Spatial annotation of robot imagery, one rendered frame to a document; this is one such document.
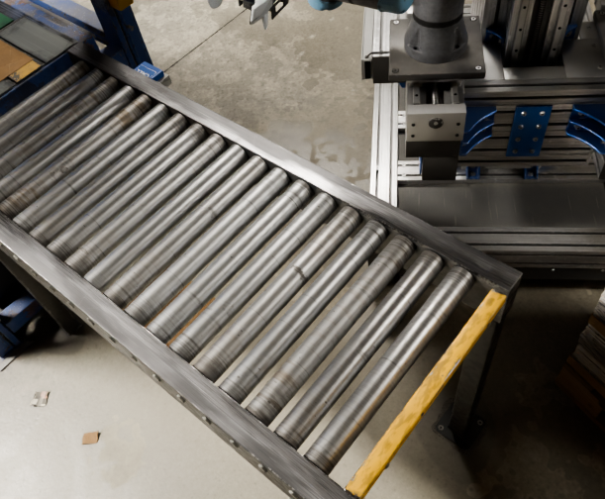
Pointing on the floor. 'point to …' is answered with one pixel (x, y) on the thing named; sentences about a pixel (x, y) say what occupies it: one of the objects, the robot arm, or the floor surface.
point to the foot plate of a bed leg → (457, 433)
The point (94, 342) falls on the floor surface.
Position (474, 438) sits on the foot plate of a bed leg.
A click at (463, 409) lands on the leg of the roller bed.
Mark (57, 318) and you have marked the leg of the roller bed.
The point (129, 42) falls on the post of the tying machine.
